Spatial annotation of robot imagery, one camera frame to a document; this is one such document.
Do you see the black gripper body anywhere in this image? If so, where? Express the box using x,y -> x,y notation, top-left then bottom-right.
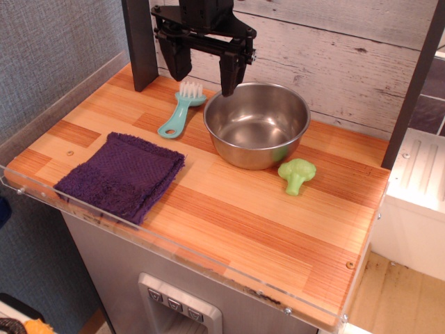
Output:
151,1 -> 257,65

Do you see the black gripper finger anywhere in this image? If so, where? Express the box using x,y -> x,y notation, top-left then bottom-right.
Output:
219,52 -> 247,97
158,36 -> 192,81

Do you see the stainless steel bowl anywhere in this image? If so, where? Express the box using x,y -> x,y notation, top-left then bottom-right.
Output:
203,82 -> 311,170

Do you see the teal dish brush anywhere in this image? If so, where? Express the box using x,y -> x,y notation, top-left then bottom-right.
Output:
157,81 -> 207,139

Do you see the green toy broccoli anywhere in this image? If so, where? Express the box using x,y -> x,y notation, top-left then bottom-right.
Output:
277,159 -> 316,196

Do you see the purple folded towel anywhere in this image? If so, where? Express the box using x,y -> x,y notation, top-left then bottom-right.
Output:
54,132 -> 185,225

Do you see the clear acrylic edge guard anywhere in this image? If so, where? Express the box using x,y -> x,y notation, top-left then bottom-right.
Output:
3,159 -> 389,333

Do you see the grey toy cabinet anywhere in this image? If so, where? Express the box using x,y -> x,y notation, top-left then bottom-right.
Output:
61,212 -> 321,334

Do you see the white ribbed sink unit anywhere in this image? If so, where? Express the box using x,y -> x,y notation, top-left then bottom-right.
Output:
371,129 -> 444,280

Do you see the silver dispenser button panel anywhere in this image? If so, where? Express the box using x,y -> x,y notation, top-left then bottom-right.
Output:
138,273 -> 223,333

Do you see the orange and black object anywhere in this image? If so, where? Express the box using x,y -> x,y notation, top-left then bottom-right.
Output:
1,318 -> 55,334

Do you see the dark left vertical post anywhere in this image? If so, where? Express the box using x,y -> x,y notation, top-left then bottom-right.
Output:
122,0 -> 159,92

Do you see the dark vertical post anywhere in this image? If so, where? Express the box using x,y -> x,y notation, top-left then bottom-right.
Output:
381,0 -> 444,170
122,0 -> 159,92

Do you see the dark right vertical post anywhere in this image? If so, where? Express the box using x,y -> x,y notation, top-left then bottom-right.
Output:
381,0 -> 444,170

